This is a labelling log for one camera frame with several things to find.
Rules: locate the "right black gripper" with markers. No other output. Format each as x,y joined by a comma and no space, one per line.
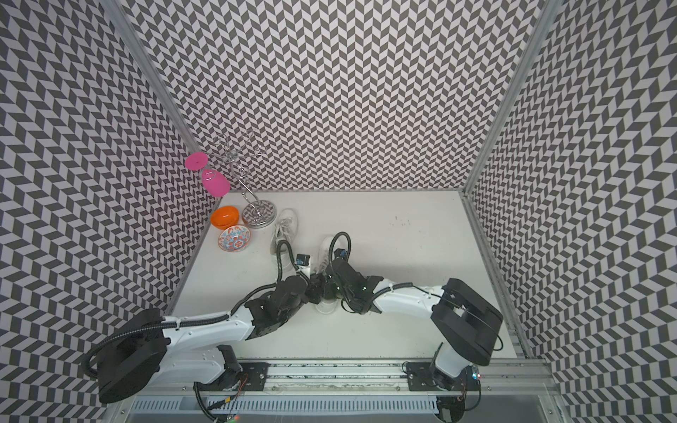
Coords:
328,287

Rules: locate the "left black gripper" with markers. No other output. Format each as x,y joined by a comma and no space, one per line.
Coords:
316,285

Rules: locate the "white sneaker one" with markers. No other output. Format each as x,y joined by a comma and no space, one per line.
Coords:
284,229
331,291

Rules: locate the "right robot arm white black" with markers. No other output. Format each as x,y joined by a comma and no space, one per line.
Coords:
469,324

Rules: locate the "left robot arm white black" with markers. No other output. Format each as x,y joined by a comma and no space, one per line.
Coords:
153,350

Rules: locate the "patterned floral bowl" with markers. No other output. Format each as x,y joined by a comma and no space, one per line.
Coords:
234,239

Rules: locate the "orange bowl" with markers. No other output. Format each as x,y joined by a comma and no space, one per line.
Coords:
225,217

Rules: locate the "pink wine glass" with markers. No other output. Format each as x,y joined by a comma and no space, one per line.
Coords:
212,180

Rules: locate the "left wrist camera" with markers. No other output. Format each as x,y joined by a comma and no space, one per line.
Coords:
303,265

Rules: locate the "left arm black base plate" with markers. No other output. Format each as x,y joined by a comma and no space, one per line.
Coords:
248,376

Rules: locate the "silver wire glass rack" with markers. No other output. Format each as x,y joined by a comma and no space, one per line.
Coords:
258,213

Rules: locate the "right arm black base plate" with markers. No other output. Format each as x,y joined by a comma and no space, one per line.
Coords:
424,376

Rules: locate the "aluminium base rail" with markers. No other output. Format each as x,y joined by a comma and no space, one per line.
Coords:
353,377

